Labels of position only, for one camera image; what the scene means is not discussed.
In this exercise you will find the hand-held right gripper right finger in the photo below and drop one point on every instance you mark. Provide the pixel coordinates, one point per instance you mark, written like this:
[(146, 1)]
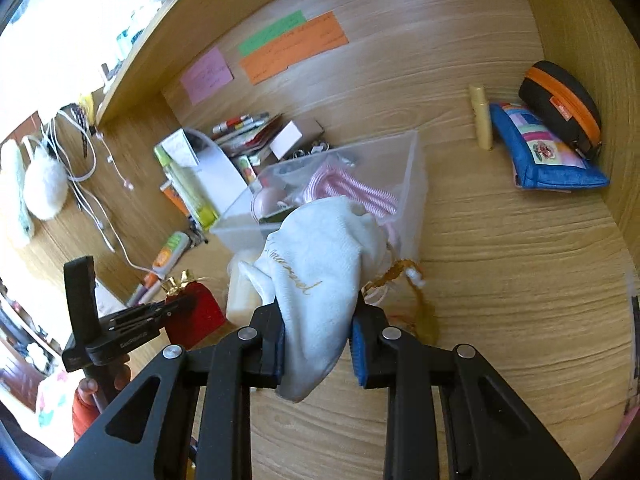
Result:
[(360, 357)]

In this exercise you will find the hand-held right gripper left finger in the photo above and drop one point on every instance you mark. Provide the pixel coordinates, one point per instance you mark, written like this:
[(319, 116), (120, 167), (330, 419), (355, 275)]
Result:
[(278, 355)]

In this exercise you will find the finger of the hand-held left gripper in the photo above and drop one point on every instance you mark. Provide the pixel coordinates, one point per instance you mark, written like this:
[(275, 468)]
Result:
[(150, 312)]

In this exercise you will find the red gift pouch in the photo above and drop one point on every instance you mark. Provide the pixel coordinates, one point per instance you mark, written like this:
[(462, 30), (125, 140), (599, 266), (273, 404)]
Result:
[(200, 305)]

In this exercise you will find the white cloth pouch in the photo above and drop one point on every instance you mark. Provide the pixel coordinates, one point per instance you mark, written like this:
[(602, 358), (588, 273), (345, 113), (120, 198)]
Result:
[(315, 285)]

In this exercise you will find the clear plastic box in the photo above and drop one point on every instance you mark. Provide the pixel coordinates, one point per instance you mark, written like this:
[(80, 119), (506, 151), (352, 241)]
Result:
[(400, 170)]

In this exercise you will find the blue patchwork pouch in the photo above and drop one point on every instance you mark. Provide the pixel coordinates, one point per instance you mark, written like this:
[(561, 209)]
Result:
[(540, 150)]

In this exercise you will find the wooden desktop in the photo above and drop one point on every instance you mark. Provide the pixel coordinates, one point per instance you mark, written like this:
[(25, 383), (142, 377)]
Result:
[(500, 285)]

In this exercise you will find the person's left hand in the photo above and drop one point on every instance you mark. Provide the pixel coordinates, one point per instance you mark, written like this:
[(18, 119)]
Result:
[(122, 379)]

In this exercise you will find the purple marker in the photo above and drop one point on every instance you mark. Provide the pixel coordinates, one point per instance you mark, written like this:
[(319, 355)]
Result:
[(136, 296)]

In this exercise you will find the white card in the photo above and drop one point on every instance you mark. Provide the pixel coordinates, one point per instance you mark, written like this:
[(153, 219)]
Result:
[(107, 300)]

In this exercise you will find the orange marker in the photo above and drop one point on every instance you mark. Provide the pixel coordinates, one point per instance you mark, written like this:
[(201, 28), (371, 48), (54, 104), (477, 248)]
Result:
[(146, 282)]

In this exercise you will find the orange green glue tube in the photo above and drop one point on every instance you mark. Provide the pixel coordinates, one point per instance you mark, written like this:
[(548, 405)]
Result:
[(170, 252)]

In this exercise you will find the gold ribbon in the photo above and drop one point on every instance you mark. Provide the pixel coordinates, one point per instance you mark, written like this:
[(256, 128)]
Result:
[(425, 320)]

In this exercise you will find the black metal clip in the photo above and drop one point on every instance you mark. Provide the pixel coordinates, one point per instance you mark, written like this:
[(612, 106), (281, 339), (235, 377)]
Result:
[(196, 234)]

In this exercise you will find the pastel patterned cloth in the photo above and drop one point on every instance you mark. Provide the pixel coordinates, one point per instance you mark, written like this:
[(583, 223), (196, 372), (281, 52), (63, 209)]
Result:
[(50, 400)]

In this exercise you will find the orange box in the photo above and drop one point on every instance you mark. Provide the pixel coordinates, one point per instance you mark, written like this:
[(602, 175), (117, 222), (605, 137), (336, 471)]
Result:
[(175, 199)]

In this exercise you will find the yellow-green tube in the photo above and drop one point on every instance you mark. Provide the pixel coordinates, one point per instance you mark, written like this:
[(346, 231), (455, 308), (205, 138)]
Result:
[(192, 195)]

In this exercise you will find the white fluffy ball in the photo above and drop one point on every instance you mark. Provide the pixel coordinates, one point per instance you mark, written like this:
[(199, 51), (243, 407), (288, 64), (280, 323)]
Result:
[(45, 185)]

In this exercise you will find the pale green fluffy cloth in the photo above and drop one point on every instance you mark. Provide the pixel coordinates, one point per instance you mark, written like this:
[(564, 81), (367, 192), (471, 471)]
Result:
[(15, 195)]

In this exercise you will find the dark green packet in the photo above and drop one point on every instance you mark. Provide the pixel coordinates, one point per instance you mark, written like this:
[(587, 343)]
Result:
[(274, 217)]

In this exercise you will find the white paper pad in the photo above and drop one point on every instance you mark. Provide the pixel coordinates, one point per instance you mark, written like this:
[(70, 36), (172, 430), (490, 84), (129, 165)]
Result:
[(220, 170)]

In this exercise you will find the white printed paper sheet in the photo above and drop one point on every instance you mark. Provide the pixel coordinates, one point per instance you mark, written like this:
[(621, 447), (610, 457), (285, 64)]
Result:
[(177, 149)]

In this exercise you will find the fruit print box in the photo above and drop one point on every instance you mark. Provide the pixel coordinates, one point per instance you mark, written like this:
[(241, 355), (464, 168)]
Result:
[(246, 167)]

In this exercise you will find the stack of small boxes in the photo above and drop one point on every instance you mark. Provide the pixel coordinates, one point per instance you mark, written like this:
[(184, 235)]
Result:
[(250, 141)]

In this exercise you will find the metal binder clip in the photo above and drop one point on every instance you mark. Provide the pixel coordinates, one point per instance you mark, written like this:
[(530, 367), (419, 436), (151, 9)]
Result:
[(300, 152), (320, 147)]

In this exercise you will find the red and white marker pen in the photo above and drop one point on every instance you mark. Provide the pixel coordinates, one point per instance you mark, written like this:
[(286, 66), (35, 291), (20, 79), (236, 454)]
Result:
[(232, 123)]

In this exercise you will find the small white box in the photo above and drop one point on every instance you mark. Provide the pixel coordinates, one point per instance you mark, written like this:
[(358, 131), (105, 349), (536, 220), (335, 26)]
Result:
[(286, 139)]

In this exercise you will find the silver pen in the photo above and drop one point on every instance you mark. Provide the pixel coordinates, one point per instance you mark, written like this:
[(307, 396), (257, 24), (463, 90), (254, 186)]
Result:
[(256, 120)]

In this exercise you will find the wooden shelf board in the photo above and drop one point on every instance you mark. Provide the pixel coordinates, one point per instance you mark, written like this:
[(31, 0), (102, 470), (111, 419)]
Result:
[(125, 75)]

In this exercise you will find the pink paper note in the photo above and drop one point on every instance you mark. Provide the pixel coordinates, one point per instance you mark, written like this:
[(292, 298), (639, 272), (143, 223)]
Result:
[(206, 76)]

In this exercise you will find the yellow tube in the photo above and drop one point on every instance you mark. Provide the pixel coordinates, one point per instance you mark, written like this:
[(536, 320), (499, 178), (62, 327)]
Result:
[(481, 115)]

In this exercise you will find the orange paper note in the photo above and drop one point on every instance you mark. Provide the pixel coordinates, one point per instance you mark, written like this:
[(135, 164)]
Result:
[(295, 52)]

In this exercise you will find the green paper note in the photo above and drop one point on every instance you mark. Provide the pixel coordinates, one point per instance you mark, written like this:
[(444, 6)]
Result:
[(270, 35)]

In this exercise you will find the black case with orange zip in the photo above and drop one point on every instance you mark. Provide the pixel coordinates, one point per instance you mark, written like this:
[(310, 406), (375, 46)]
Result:
[(550, 90)]

